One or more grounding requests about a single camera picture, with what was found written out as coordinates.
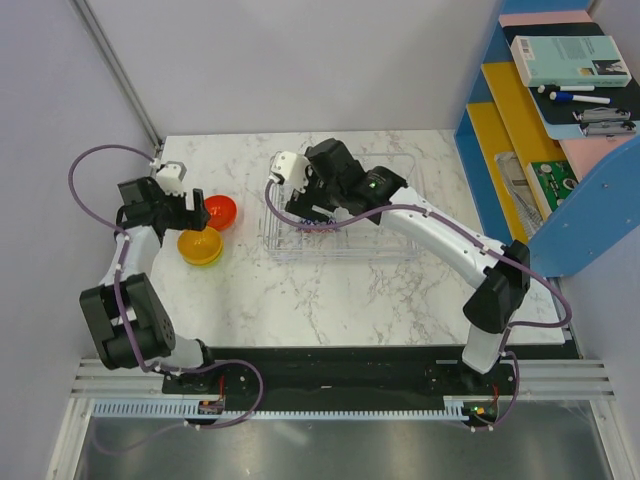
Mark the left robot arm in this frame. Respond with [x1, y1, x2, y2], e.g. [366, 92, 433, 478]
[79, 176, 220, 393]

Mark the upper grey binder clip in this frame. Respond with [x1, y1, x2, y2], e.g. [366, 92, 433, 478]
[572, 107, 631, 123]

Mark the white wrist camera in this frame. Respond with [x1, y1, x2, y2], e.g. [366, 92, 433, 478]
[151, 158, 187, 196]
[269, 151, 310, 193]

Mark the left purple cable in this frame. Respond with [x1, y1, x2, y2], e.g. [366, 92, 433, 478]
[67, 144, 265, 454]

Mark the light green book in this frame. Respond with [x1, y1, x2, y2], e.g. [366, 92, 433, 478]
[510, 35, 632, 88]

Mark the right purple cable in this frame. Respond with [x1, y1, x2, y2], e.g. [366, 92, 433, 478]
[263, 177, 573, 433]

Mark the white marker black cap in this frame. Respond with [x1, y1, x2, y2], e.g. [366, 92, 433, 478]
[537, 84, 595, 94]

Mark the white marker blue cap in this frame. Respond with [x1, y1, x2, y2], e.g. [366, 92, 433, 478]
[549, 92, 611, 105]

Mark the red plastic bowl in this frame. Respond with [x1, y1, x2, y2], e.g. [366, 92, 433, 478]
[204, 195, 238, 231]

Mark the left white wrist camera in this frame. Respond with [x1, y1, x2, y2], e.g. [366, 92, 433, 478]
[151, 158, 187, 196]

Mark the black clipboard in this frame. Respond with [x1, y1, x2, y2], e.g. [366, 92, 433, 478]
[502, 22, 639, 125]

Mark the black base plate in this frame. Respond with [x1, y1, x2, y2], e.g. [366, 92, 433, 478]
[162, 346, 516, 410]

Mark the red patterned glass bowl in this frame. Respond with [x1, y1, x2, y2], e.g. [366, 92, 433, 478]
[295, 218, 344, 234]

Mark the aluminium frame rail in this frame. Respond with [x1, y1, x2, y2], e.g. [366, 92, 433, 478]
[70, 359, 615, 401]

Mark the lower grey binder clip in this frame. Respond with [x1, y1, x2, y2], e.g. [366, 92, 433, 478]
[579, 120, 637, 138]

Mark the yellow plastic bowl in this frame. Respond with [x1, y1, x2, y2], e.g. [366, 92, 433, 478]
[177, 227, 224, 259]

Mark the green plastic bowl underneath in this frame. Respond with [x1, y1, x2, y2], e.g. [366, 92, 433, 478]
[183, 249, 224, 267]

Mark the grey binder clip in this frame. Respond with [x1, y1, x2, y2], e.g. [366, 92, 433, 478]
[572, 107, 631, 123]
[579, 120, 637, 138]

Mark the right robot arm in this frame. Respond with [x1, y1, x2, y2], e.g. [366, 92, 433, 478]
[270, 138, 531, 394]

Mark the blue wooden shelf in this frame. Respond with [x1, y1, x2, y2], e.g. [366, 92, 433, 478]
[454, 1, 639, 277]

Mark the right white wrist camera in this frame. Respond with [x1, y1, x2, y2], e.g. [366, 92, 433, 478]
[269, 151, 310, 193]

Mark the clear plastic dish rack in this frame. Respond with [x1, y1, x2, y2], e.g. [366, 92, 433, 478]
[262, 152, 424, 262]

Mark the clear bag with spiral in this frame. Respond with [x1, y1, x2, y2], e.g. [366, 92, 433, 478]
[494, 152, 543, 239]

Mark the purple cable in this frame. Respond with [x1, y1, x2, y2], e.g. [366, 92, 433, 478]
[263, 177, 573, 433]
[67, 144, 265, 454]

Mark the white slotted cable duct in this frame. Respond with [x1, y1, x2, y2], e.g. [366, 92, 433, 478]
[92, 399, 469, 421]

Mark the green circuit board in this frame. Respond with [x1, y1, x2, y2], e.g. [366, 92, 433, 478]
[526, 160, 578, 220]

